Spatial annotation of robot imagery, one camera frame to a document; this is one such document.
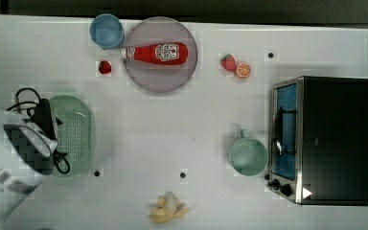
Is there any dark red toy strawberry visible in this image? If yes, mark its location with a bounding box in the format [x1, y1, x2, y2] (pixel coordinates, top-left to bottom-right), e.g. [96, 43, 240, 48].
[98, 60, 112, 75]

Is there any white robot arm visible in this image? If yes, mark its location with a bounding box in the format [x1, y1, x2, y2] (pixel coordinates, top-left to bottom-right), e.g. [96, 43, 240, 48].
[0, 100, 58, 230]

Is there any blue plastic cup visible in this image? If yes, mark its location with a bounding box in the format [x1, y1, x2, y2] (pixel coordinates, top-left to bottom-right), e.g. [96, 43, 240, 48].
[89, 13, 125, 50]

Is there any pink toy strawberry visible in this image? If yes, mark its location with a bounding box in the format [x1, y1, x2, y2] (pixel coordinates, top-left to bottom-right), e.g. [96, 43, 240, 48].
[220, 54, 237, 72]

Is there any black toaster oven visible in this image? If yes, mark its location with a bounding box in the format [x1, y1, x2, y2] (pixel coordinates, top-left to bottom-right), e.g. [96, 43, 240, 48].
[265, 76, 368, 206]

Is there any peeled toy banana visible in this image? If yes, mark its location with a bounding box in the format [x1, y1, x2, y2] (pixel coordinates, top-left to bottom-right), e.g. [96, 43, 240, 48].
[149, 192, 190, 223]

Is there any toy orange half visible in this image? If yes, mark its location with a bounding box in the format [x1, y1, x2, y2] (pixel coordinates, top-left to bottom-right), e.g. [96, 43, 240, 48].
[235, 62, 251, 79]

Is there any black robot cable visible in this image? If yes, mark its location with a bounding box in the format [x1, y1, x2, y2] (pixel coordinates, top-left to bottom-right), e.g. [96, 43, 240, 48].
[5, 87, 72, 175]

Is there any mint green mug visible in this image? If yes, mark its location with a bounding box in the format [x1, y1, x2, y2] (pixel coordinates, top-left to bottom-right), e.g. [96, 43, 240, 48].
[227, 129, 268, 176]

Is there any grey round plate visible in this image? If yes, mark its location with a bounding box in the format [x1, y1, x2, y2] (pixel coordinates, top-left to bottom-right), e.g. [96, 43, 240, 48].
[124, 16, 197, 93]

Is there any mint green plastic strainer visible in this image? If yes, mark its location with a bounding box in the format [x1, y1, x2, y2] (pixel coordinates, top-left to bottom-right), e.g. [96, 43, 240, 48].
[49, 94, 95, 185]

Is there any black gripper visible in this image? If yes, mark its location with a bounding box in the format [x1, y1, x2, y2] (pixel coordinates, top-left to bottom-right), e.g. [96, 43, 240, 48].
[32, 99, 57, 140]

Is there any red ketchup bottle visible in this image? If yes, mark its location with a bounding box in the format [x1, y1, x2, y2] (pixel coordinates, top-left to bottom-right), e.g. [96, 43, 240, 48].
[121, 42, 189, 65]

